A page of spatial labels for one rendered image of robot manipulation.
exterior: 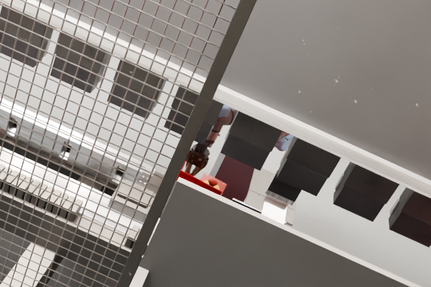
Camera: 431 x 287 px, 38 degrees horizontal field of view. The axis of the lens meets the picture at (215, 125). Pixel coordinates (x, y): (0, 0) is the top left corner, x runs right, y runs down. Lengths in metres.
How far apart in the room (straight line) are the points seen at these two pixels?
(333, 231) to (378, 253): 0.31
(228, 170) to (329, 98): 1.31
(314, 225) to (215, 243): 2.54
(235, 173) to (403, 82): 1.42
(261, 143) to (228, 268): 0.49
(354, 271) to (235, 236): 0.30
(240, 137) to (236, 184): 1.02
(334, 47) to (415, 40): 0.20
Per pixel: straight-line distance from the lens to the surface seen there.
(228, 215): 1.55
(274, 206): 2.23
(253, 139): 1.98
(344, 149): 1.74
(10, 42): 2.11
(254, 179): 2.31
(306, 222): 4.10
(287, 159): 2.00
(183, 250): 1.64
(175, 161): 1.20
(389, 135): 1.75
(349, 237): 4.21
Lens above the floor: 2.21
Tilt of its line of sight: 29 degrees down
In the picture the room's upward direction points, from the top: 25 degrees clockwise
